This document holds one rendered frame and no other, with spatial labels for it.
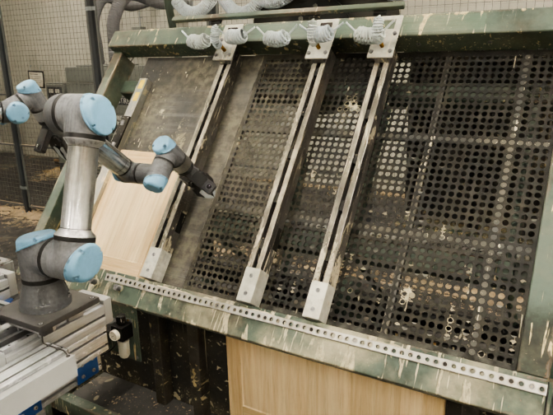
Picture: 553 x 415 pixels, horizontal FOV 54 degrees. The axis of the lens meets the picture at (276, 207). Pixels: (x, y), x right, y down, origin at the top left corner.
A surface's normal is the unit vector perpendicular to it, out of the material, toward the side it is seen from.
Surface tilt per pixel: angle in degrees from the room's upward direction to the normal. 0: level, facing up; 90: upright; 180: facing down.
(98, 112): 83
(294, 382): 90
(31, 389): 90
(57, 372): 90
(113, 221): 52
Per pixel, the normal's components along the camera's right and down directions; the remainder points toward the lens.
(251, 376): -0.51, 0.25
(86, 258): 0.88, 0.23
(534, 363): -0.42, -0.39
